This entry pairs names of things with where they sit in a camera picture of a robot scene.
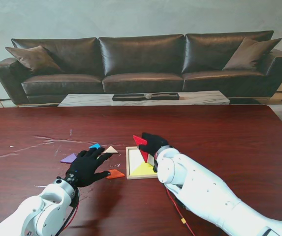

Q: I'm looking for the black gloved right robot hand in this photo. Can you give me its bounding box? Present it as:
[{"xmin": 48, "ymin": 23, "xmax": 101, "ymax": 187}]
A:
[{"xmin": 138, "ymin": 132, "xmax": 170, "ymax": 156}]

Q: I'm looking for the dark brown leather sofa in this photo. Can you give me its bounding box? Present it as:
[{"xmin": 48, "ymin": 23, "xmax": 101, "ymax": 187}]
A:
[{"xmin": 0, "ymin": 30, "xmax": 282, "ymax": 107}]

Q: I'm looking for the purple medium tangram triangle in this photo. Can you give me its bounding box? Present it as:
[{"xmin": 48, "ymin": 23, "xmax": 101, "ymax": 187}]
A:
[{"xmin": 60, "ymin": 153, "xmax": 78, "ymax": 165}]

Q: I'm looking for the long black decorative tray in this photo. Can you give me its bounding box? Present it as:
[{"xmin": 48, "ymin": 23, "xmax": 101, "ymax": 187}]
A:
[{"xmin": 112, "ymin": 92, "xmax": 180, "ymax": 102}]

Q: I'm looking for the wooden square puzzle tray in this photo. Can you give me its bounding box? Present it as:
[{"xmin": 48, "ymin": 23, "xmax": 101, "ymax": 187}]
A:
[{"xmin": 125, "ymin": 146, "xmax": 160, "ymax": 180}]

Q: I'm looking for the red black left arm cable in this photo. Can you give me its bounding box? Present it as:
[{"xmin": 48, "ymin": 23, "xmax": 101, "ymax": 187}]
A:
[{"xmin": 57, "ymin": 186, "xmax": 80, "ymax": 233}]

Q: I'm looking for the yellow large tangram triangle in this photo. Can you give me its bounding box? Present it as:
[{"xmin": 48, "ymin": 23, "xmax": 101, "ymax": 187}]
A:
[{"xmin": 130, "ymin": 164, "xmax": 157, "ymax": 177}]

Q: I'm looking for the natural wood small tangram triangle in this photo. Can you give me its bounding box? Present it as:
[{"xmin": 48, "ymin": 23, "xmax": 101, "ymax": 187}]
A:
[{"xmin": 103, "ymin": 146, "xmax": 119, "ymax": 155}]

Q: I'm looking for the red black arm cable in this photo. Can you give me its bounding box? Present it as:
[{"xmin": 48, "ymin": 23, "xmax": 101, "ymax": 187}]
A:
[
  {"xmin": 57, "ymin": 186, "xmax": 80, "ymax": 233},
  {"xmin": 165, "ymin": 188, "xmax": 196, "ymax": 236}
]

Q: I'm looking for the red large tangram triangle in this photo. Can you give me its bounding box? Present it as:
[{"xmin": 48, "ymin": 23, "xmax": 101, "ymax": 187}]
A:
[{"xmin": 132, "ymin": 135, "xmax": 149, "ymax": 164}]

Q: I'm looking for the orange tangram parallelogram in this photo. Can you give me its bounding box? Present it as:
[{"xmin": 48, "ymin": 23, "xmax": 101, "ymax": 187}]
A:
[{"xmin": 105, "ymin": 169, "xmax": 126, "ymax": 180}]

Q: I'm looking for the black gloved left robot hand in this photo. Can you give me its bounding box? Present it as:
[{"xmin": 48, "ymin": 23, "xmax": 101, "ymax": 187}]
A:
[{"xmin": 65, "ymin": 148, "xmax": 113, "ymax": 187}]

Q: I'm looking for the red black right arm cable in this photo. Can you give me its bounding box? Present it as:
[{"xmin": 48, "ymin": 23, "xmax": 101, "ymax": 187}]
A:
[{"xmin": 165, "ymin": 188, "xmax": 196, "ymax": 236}]

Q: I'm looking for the brown sofa cushion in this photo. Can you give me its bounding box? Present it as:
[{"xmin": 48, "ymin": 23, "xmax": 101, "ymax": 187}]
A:
[
  {"xmin": 222, "ymin": 37, "xmax": 282, "ymax": 71},
  {"xmin": 5, "ymin": 45, "xmax": 63, "ymax": 74}
]

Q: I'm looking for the marble coffee table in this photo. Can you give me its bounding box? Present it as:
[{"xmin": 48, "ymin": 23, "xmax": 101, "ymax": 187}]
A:
[{"xmin": 58, "ymin": 90, "xmax": 231, "ymax": 107}]

